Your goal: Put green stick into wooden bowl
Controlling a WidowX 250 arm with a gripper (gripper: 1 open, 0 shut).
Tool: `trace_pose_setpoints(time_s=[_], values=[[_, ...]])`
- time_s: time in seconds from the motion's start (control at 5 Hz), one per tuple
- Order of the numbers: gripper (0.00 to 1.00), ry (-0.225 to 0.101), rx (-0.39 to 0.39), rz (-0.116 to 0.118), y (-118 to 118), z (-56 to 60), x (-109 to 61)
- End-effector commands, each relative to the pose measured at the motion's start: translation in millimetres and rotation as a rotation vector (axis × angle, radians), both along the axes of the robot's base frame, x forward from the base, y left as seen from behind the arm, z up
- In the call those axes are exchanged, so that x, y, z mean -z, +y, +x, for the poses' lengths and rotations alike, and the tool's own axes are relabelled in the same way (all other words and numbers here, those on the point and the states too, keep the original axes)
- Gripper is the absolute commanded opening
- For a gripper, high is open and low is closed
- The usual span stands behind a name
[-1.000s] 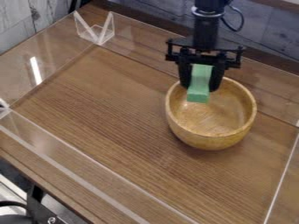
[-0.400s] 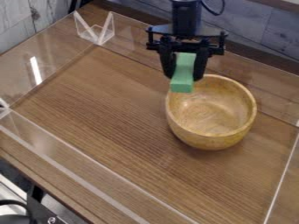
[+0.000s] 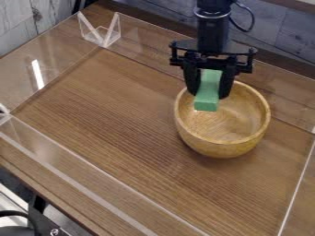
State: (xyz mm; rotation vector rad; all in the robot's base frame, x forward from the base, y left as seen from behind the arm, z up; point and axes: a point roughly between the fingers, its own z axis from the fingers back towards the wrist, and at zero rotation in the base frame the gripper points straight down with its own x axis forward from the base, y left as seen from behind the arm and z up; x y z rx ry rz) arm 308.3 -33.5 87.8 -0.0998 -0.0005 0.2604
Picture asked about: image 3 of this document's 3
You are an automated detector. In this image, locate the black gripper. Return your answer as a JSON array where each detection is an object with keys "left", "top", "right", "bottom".
[{"left": 168, "top": 39, "right": 257, "bottom": 100}]

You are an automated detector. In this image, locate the green rectangular block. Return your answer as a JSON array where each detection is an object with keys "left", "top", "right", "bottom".
[{"left": 194, "top": 69, "right": 221, "bottom": 112}]

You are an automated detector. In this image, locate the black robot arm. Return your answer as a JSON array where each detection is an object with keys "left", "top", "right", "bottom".
[{"left": 168, "top": 0, "right": 257, "bottom": 99}]

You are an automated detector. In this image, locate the wooden bowl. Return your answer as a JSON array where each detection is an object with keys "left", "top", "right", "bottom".
[{"left": 173, "top": 81, "right": 270, "bottom": 159}]

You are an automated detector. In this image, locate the clear acrylic tray wall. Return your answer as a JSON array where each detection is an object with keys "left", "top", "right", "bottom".
[{"left": 0, "top": 10, "right": 315, "bottom": 236}]

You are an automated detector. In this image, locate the black table frame bracket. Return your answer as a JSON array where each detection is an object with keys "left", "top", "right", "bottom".
[{"left": 27, "top": 195, "right": 85, "bottom": 236}]

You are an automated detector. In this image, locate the black cable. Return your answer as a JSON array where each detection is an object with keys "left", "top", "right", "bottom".
[{"left": 0, "top": 209, "right": 29, "bottom": 220}]

